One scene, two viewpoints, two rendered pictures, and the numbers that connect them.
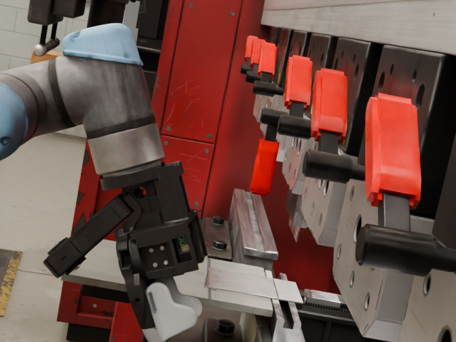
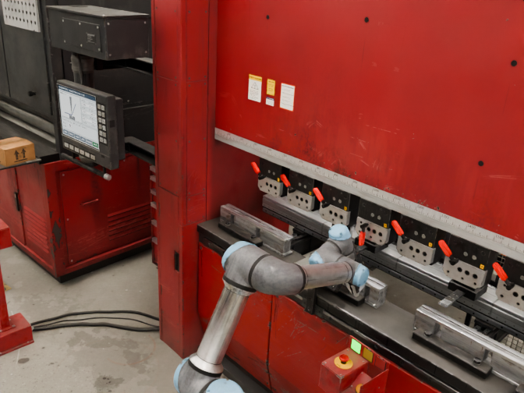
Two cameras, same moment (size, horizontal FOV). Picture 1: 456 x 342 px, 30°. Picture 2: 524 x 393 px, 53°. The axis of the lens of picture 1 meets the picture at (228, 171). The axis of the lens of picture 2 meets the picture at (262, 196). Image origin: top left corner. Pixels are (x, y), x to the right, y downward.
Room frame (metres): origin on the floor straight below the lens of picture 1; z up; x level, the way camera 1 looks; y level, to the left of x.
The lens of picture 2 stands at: (-0.24, 1.54, 2.17)
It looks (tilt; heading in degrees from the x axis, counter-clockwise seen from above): 23 degrees down; 319
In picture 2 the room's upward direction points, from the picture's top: 3 degrees clockwise
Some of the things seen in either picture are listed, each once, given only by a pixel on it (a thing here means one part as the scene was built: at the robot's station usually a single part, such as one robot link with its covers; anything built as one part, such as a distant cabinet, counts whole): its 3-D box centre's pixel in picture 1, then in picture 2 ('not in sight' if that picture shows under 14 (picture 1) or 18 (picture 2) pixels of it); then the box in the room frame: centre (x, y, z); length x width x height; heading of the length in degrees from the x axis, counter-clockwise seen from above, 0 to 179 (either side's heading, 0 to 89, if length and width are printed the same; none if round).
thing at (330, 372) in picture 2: not in sight; (353, 374); (0.72, 0.18, 0.75); 0.20 x 0.16 x 0.18; 179
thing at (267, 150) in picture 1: (272, 153); (362, 234); (0.94, -0.04, 1.20); 0.04 x 0.02 x 0.10; 93
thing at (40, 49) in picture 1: (49, 36); (84, 161); (2.33, 0.55, 1.20); 0.45 x 0.03 x 0.08; 8
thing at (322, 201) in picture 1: (376, 143); (421, 238); (0.72, -0.12, 1.26); 0.15 x 0.09 x 0.17; 3
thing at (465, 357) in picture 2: not in sight; (450, 352); (0.49, -0.08, 0.89); 0.30 x 0.05 x 0.03; 3
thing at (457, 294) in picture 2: not in sight; (458, 292); (0.61, -0.29, 1.01); 0.26 x 0.12 x 0.05; 93
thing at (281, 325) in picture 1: (279, 305); not in sight; (1.08, -0.10, 0.99); 0.20 x 0.03 x 0.03; 3
